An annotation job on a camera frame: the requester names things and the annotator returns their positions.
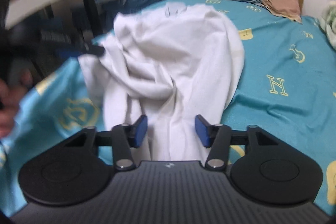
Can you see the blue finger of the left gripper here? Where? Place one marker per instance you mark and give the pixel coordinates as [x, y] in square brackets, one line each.
[92, 50]

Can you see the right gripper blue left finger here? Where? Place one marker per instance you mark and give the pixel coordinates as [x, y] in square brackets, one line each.
[122, 138]

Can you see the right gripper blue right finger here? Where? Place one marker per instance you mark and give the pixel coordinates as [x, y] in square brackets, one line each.
[219, 138]

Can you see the white garment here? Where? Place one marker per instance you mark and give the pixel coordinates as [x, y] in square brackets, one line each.
[171, 63]

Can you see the person's left hand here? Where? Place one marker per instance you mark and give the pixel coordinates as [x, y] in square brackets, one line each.
[10, 99]

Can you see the teal patterned bed sheet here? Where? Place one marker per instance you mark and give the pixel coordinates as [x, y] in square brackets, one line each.
[287, 87]

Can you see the green floral blanket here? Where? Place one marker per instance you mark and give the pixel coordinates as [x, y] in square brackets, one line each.
[327, 22]

